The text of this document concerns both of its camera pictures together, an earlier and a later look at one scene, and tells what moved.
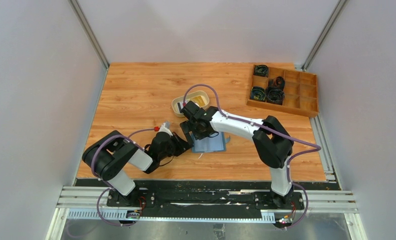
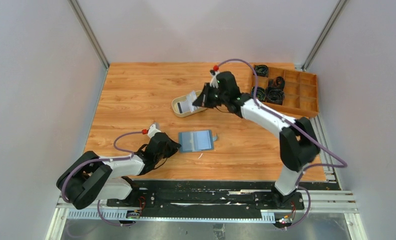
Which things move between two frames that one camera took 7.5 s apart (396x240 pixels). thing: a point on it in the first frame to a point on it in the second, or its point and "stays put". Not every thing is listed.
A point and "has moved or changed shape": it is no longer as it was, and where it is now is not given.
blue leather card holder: x=213 y=143 has moved or changed shape
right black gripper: x=187 y=125 to x=203 y=100
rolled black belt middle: x=279 y=81 stays put
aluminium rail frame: x=90 y=202 stays put
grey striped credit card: x=181 y=104 stays put
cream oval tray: x=201 y=99 stays put
